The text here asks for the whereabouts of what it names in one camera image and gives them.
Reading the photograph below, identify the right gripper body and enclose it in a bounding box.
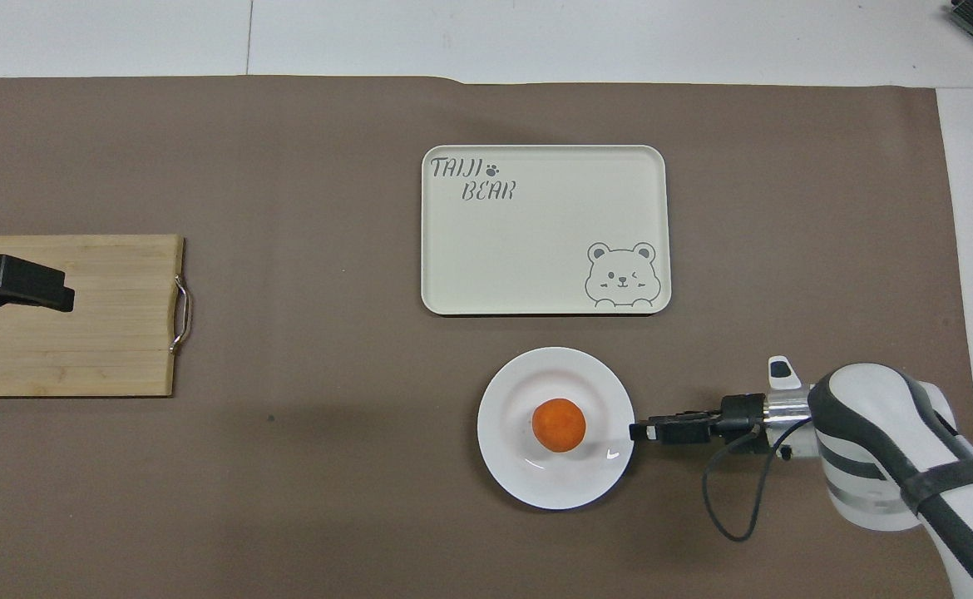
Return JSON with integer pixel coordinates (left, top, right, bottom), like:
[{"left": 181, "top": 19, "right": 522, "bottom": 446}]
[{"left": 708, "top": 394, "right": 769, "bottom": 455}]

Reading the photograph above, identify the orange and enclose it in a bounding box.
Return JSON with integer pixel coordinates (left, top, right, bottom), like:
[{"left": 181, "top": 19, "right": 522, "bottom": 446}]
[{"left": 531, "top": 398, "right": 588, "bottom": 454}]

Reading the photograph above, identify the white round plate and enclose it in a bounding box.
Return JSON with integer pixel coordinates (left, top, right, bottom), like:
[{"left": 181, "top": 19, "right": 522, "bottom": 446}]
[{"left": 477, "top": 346, "right": 637, "bottom": 511}]

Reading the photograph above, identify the wooden cutting board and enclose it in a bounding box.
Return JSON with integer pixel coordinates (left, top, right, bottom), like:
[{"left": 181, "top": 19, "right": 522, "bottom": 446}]
[{"left": 0, "top": 234, "right": 194, "bottom": 399}]

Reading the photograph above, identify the cream tray with bear print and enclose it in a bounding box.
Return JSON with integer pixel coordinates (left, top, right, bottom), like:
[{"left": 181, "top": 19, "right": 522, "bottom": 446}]
[{"left": 420, "top": 145, "right": 673, "bottom": 317}]

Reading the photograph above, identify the black cable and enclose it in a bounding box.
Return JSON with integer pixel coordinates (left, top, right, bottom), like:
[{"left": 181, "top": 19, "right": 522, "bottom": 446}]
[{"left": 700, "top": 416, "right": 814, "bottom": 543}]

